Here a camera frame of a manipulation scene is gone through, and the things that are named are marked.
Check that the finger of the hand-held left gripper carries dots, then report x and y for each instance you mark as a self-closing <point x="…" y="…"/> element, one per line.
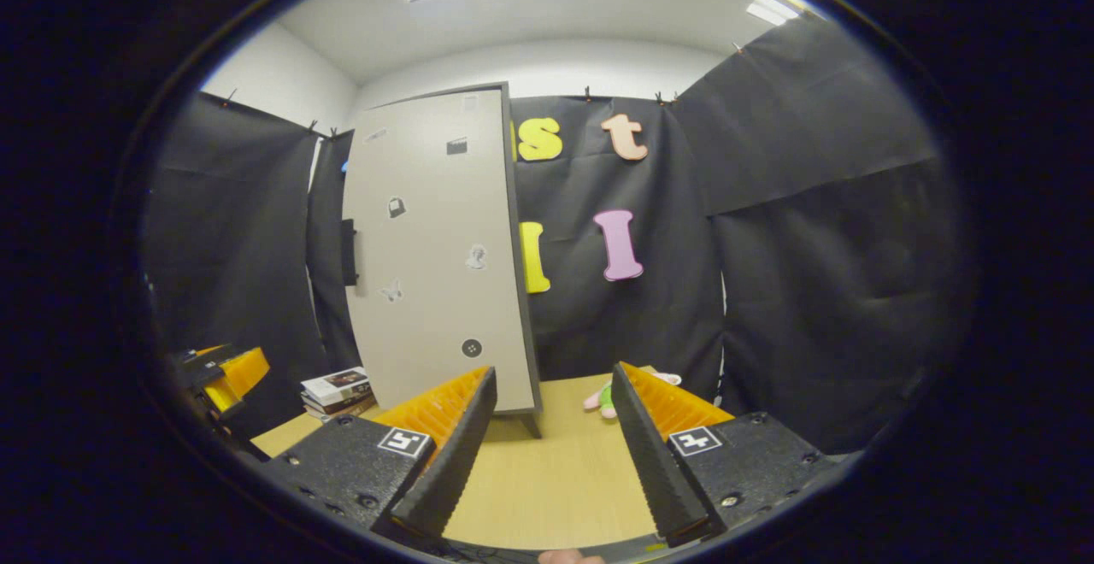
<point x="244" y="372"/>

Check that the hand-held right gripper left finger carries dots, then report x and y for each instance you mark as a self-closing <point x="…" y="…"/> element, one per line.
<point x="453" y="461"/>

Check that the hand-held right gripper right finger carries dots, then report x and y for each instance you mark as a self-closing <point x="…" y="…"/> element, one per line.
<point x="658" y="461"/>

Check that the dark grey cabinet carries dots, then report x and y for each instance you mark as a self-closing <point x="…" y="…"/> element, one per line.
<point x="533" y="424"/>

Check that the light grey cabinet door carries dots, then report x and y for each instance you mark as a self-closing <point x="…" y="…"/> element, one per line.
<point x="427" y="205"/>

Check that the pink green plush toy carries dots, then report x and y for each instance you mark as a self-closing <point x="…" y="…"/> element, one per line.
<point x="605" y="399"/>

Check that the white book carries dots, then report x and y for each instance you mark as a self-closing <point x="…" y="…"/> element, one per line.
<point x="333" y="383"/>

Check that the thin dark book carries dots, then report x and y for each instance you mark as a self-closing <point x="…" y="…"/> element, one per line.
<point x="342" y="405"/>

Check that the brown book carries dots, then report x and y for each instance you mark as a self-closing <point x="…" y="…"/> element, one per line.
<point x="355" y="415"/>

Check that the black backdrop cloth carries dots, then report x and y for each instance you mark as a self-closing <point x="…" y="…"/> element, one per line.
<point x="812" y="290"/>

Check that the long ceiling light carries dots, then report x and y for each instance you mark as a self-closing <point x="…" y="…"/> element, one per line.
<point x="773" y="7"/>

